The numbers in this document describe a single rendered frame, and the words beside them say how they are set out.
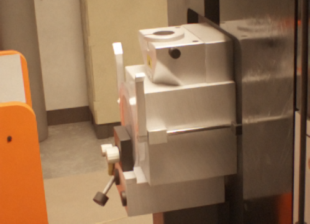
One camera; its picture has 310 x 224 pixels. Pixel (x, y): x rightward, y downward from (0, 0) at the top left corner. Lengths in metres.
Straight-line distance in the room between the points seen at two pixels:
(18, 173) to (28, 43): 2.82
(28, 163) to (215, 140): 0.45
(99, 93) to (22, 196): 2.82
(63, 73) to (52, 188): 2.50
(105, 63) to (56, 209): 2.27
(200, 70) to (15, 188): 0.50
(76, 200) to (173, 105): 1.04
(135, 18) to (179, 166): 3.16
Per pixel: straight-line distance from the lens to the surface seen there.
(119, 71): 0.73
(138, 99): 0.62
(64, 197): 1.68
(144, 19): 3.81
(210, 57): 0.64
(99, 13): 3.76
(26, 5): 3.82
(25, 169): 1.05
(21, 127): 1.03
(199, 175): 0.67
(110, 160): 0.68
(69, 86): 4.22
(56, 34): 4.14
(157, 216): 0.73
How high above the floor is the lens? 1.44
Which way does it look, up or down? 19 degrees down
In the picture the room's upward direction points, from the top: 3 degrees counter-clockwise
